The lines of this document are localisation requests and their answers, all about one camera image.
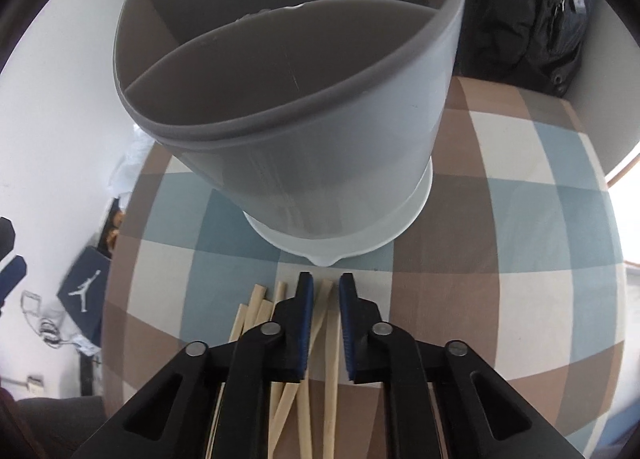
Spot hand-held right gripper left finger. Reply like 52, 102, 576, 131
75, 273, 315, 459

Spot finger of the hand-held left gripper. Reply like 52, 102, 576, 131
0, 216, 16, 260
0, 255, 27, 311

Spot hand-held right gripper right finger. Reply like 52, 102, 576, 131
339, 273, 586, 459

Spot grey utensil holder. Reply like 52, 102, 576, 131
112, 0, 471, 267

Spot navy shoe box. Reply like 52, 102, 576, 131
55, 246, 108, 345

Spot clear plastic bag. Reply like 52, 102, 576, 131
107, 126, 151, 197

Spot dark grey cloth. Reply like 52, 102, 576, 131
0, 384, 107, 459

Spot checked tablecloth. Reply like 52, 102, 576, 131
100, 74, 628, 459

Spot black backpack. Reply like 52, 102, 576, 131
455, 0, 588, 100

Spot white charger cable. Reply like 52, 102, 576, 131
20, 291, 66, 347

